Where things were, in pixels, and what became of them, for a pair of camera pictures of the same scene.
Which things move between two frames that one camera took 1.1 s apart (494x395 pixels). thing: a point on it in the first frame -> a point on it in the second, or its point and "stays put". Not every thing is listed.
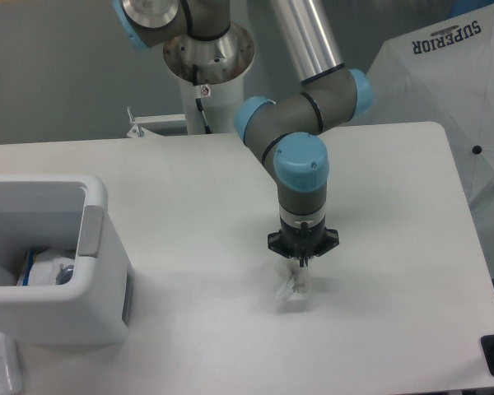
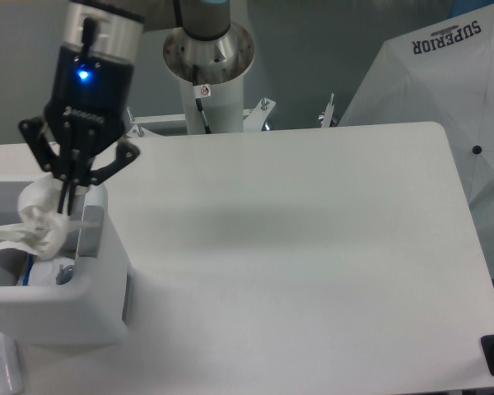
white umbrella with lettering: [455, 72] stays put
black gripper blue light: [303, 242] -> [93, 81]
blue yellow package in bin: [27, 268] stays put
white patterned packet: [2, 364] stays put
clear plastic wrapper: [292, 295] -> [39, 229]
